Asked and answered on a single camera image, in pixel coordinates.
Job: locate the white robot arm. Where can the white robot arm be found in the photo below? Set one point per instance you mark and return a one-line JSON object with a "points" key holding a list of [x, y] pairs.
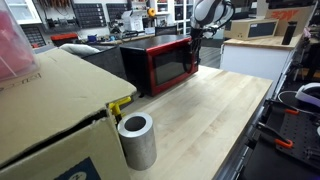
{"points": [[208, 16]]}

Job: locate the black bottle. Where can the black bottle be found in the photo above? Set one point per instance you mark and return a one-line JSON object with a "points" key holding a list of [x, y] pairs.
{"points": [[289, 32]]}

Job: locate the red black microwave body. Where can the red black microwave body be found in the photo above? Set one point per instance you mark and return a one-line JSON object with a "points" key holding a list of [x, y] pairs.
{"points": [[135, 63]]}

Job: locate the red toolbox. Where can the red toolbox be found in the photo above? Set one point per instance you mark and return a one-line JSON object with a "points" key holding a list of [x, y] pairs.
{"points": [[61, 39]]}

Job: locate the grey metal cylinder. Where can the grey metal cylinder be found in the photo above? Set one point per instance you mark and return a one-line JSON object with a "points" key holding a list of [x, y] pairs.
{"points": [[138, 141]]}

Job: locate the black tool pegboard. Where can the black tool pegboard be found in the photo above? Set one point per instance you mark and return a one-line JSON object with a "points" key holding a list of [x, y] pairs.
{"points": [[57, 15]]}

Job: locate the black clamp orange tip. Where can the black clamp orange tip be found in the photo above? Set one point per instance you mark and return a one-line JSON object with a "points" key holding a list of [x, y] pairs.
{"points": [[295, 105]]}

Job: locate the beige flat cardboard box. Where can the beige flat cardboard box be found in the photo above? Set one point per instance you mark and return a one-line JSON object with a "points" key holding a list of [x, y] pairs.
{"points": [[249, 29]]}

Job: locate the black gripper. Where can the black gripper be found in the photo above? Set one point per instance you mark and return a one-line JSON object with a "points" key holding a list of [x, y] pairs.
{"points": [[195, 36]]}

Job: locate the white cabinet with wood top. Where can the white cabinet with wood top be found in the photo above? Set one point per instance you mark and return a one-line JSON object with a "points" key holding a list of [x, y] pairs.
{"points": [[266, 58]]}

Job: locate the large cardboard box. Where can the large cardboard box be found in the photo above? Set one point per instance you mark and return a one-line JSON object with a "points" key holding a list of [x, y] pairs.
{"points": [[55, 123]]}

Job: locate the yellow handled tool set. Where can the yellow handled tool set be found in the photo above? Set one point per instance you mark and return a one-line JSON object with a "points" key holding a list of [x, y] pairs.
{"points": [[115, 108]]}

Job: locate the dark grey storage bin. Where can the dark grey storage bin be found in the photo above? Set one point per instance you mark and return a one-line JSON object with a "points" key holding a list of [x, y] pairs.
{"points": [[108, 58]]}

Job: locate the red black microwave door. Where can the red black microwave door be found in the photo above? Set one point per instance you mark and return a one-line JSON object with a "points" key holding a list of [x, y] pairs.
{"points": [[170, 61]]}

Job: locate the pink translucent plastic bin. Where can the pink translucent plastic bin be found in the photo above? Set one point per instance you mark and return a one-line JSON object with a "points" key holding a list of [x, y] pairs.
{"points": [[16, 55]]}

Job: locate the black parts drawer organizer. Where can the black parts drawer organizer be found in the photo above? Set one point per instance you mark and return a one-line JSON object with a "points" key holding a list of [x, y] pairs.
{"points": [[89, 15]]}

